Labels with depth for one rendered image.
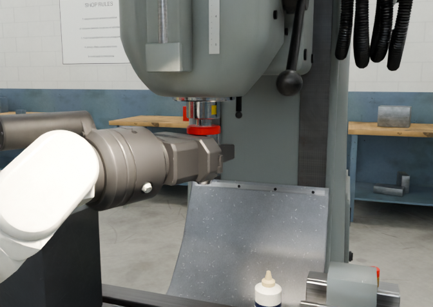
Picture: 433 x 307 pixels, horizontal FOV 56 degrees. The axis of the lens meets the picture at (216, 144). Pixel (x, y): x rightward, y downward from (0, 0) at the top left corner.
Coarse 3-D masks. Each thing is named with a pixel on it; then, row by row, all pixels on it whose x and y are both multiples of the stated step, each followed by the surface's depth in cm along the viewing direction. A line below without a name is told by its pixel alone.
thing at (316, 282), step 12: (312, 276) 60; (324, 276) 60; (312, 288) 58; (324, 288) 58; (384, 288) 56; (396, 288) 56; (312, 300) 59; (324, 300) 58; (384, 300) 55; (396, 300) 55
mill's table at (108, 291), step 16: (112, 288) 78; (128, 288) 78; (112, 304) 73; (128, 304) 74; (144, 304) 73; (160, 304) 73; (176, 304) 73; (192, 304) 73; (208, 304) 73; (224, 304) 73
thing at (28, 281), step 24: (72, 216) 64; (96, 216) 69; (48, 240) 60; (72, 240) 64; (96, 240) 69; (24, 264) 61; (48, 264) 61; (72, 264) 65; (96, 264) 70; (0, 288) 65; (24, 288) 62; (48, 288) 61; (72, 288) 65; (96, 288) 70
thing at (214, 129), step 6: (192, 126) 56; (198, 126) 56; (204, 126) 55; (210, 126) 55; (216, 126) 56; (192, 132) 55; (198, 132) 55; (204, 132) 55; (210, 132) 55; (216, 132) 56
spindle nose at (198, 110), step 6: (186, 102) 56; (192, 102) 54; (198, 102) 54; (204, 102) 54; (210, 102) 54; (216, 102) 55; (186, 108) 56; (192, 108) 55; (198, 108) 54; (204, 108) 54; (210, 108) 54; (216, 108) 55; (186, 114) 56; (192, 114) 55; (198, 114) 54; (204, 114) 54; (210, 114) 54; (216, 114) 55
